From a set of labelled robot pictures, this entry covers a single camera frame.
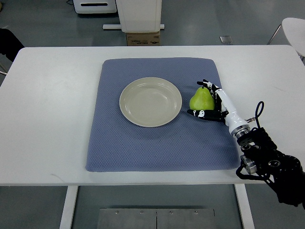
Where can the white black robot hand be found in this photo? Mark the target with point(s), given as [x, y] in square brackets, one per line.
[224, 111]

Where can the green pear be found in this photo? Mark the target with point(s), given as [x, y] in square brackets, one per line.
[202, 100]

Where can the beige ceramic plate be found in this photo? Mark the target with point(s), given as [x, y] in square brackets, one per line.
[150, 102]

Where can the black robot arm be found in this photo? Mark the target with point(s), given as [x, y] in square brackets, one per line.
[263, 162]

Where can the metal floor plate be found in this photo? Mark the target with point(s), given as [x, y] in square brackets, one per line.
[156, 218]

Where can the blue textured cloth mat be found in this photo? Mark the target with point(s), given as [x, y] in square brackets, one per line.
[185, 144]

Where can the small metal floor hatch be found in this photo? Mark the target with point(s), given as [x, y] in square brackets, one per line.
[226, 39]

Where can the right white table leg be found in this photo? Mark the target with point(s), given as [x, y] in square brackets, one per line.
[244, 206]

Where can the white table leg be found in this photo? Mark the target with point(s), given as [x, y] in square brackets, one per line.
[69, 207]
[244, 206]

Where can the brown cardboard box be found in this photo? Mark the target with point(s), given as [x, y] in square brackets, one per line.
[143, 39]

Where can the white round chair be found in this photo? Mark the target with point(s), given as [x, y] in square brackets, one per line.
[294, 31]

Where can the white cabinet on base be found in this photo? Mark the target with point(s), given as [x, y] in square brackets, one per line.
[138, 16]

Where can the white machine with slot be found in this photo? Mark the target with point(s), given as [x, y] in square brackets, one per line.
[94, 6]

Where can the left white table leg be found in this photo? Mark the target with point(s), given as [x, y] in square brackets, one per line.
[69, 207]

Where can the black chair at left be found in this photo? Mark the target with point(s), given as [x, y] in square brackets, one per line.
[9, 44]

